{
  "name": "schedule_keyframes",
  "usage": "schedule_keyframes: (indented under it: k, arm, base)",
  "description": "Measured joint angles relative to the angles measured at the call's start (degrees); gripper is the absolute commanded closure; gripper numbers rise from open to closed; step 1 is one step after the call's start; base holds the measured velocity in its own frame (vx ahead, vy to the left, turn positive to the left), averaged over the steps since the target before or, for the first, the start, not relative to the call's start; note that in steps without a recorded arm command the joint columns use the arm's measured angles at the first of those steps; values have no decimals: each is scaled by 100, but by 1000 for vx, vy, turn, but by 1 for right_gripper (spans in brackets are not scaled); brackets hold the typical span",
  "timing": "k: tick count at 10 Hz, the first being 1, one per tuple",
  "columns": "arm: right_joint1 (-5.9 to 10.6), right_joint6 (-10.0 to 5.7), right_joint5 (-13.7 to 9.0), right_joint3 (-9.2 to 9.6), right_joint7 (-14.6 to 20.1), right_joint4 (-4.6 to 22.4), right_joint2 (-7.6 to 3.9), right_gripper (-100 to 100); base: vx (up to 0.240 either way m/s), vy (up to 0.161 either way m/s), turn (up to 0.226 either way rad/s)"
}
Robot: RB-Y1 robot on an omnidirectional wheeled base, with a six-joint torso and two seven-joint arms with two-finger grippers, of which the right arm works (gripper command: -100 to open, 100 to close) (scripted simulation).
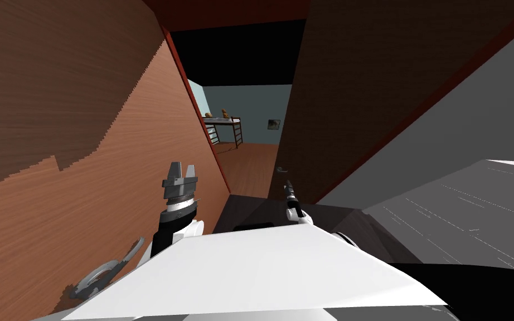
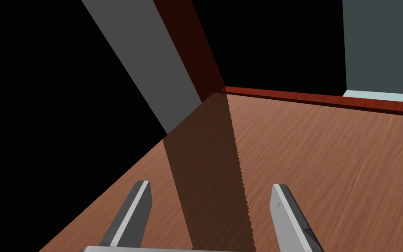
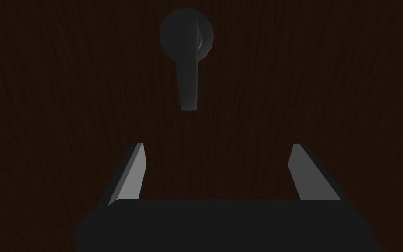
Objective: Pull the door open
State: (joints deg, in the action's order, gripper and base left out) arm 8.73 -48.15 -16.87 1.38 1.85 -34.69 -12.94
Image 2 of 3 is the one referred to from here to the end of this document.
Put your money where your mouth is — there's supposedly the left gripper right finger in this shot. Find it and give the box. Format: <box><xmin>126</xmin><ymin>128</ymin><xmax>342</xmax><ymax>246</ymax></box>
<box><xmin>269</xmin><ymin>183</ymin><xmax>325</xmax><ymax>252</ymax></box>

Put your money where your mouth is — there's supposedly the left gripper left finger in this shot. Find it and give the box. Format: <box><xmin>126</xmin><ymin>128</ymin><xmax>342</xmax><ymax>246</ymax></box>
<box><xmin>98</xmin><ymin>180</ymin><xmax>153</xmax><ymax>247</ymax></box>

